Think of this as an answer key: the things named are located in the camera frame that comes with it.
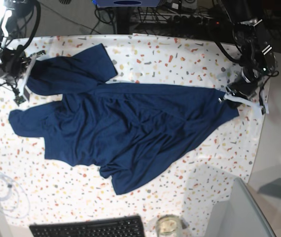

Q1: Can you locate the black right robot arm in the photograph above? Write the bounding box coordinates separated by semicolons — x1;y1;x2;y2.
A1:
0;0;41;77

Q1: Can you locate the grey monitor back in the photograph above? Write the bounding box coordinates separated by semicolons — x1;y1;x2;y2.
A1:
205;178;276;237

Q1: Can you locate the black keyboard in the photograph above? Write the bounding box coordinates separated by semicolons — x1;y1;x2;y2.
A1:
29;215;145;237

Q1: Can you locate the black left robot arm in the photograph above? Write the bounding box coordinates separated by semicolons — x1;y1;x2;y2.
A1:
214;0;279;115

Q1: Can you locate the coiled white cable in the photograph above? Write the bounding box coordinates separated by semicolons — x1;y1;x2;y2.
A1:
0;170;31;219

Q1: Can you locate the black power strip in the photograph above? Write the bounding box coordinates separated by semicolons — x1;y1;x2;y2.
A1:
171;15;215;27

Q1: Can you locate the dark blue t-shirt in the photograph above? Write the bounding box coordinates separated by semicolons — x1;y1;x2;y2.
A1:
8;44;239;195

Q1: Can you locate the blue box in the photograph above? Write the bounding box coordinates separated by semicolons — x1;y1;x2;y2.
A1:
93;0;166;7

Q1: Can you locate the white terrazzo tablecloth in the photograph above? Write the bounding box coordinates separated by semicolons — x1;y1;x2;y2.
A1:
0;34;264;237

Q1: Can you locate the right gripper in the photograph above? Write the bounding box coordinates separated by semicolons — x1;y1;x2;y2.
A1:
0;48;31;79

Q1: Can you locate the glass jar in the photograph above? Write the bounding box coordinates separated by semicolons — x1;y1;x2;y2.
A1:
156;215;182;237

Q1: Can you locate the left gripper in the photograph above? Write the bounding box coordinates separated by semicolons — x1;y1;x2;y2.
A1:
226;70;260;109

